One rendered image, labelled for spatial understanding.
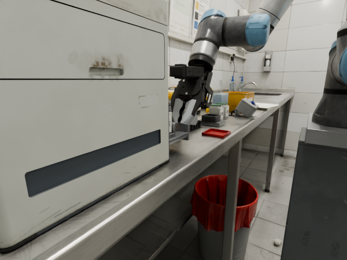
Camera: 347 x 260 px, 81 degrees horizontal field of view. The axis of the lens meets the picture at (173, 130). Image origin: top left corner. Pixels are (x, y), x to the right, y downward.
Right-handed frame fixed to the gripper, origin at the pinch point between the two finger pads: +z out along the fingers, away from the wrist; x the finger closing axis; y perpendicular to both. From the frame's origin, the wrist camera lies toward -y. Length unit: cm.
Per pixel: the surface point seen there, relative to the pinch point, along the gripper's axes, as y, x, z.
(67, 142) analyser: -29.1, -4.5, 11.2
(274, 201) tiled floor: 166, -12, 11
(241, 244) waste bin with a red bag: 82, -6, 37
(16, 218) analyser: -31.1, -4.6, 19.5
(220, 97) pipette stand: 36.8, 6.3, -25.9
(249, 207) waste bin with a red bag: 69, -9, 17
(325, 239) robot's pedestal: 37, -36, 17
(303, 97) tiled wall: 238, -19, -124
